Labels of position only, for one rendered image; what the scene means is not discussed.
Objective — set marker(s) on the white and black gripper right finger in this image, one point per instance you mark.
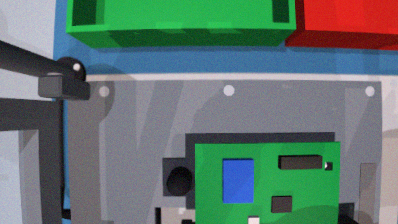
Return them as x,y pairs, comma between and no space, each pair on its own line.
344,219

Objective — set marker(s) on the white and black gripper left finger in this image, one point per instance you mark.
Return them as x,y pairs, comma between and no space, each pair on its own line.
187,221

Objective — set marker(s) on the red bin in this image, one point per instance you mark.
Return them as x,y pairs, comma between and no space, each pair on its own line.
354,24

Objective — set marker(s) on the green bin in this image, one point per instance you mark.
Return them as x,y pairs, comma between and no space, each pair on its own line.
120,23

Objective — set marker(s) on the green circuit board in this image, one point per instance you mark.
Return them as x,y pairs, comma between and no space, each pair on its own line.
267,183

